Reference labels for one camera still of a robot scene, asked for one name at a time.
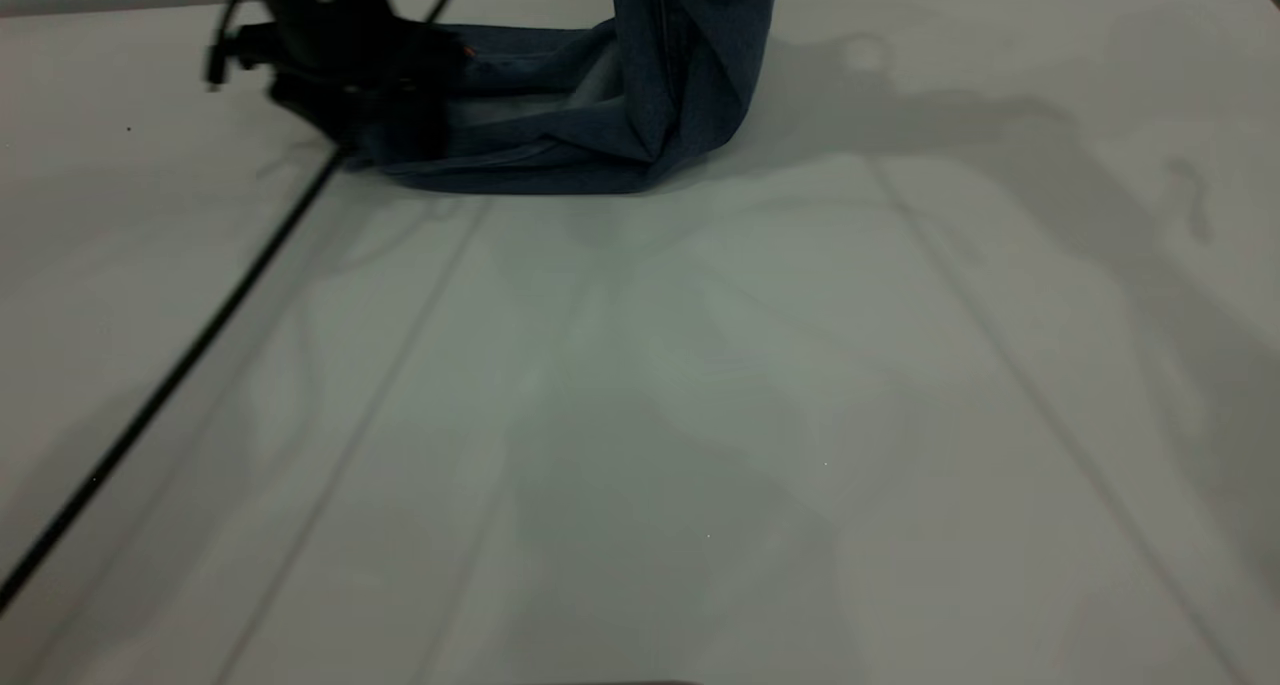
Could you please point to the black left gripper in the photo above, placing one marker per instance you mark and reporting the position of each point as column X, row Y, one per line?
column 370, row 85

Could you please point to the blue denim jeans basketball print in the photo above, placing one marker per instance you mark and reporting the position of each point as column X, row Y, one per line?
column 680, row 85

